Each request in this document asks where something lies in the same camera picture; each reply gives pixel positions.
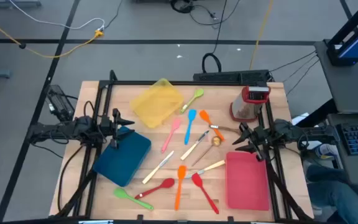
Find black looped cable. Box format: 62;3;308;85
201;0;229;74

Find tangled black cable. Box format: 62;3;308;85
190;0;242;27

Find yellow cable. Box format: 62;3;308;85
249;0;275;71

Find orange angled silicone spatula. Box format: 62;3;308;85
198;110;226;141

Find white blue labelled container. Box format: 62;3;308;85
314;143;338;160

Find black desk leg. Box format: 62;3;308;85
296;98;338;128

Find white cable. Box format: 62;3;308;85
9;0;106;31

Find red silicone spatula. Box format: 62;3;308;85
191;173;220;215

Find pink silicone spatula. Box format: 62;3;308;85
161;118;182;154

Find gold metal spoon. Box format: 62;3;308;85
191;136;223;167

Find black power strip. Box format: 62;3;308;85
193;69;272;85

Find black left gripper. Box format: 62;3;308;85
99;108;135;149

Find orange rounded silicone spatula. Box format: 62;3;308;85
174;165;188;212

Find blue plastic bin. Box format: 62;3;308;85
92;126;152;187

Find red silicone spoon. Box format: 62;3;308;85
134;177;175;200

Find cream handled table knife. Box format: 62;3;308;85
142;150;175;185
180;130;210;161
185;159;226;180

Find yellow extension cord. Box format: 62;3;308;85
0;11;104;59

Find person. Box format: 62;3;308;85
303;163;358;224

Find red translucent plastic bin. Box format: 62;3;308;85
224;151;270;212

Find black mesh power supply box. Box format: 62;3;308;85
45;84;76;123

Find green silicone spatula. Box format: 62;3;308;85
113;187;155;211

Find grey keyboard desk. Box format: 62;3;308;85
326;112;358;185

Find thin black cable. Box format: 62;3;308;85
268;51;317;73
104;0;124;29
286;58;320;96
283;55;318;83

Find yellow translucent plastic bin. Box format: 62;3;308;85
129;77;185;129

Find light green silicone spoon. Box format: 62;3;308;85
179;88;204;114

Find black cable bundle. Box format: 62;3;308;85
169;0;195;14

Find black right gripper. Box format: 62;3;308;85
231;121;275;162

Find black aluminium table frame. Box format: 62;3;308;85
54;70;315;223

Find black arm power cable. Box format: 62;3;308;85
57;144;85;214

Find blue silicone spatula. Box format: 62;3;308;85
183;108;197;146

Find metal box grater red trim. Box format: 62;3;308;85
229;85;272;123

